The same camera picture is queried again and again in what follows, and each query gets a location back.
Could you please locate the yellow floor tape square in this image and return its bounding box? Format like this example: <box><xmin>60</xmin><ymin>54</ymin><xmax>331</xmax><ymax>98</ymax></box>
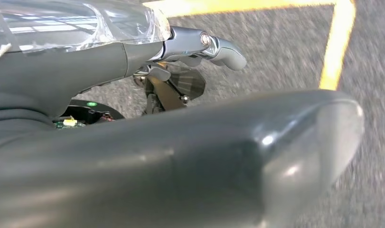
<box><xmin>143</xmin><ymin>0</ymin><xmax>357</xmax><ymax>91</ymax></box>

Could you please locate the clear plastic film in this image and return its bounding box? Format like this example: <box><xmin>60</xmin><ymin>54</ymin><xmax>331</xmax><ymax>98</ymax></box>
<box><xmin>0</xmin><ymin>0</ymin><xmax>171</xmax><ymax>62</ymax></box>

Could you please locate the black round robot joint motor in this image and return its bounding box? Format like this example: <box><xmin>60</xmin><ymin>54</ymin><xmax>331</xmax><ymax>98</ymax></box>
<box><xmin>53</xmin><ymin>99</ymin><xmax>125</xmax><ymax>130</ymax></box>

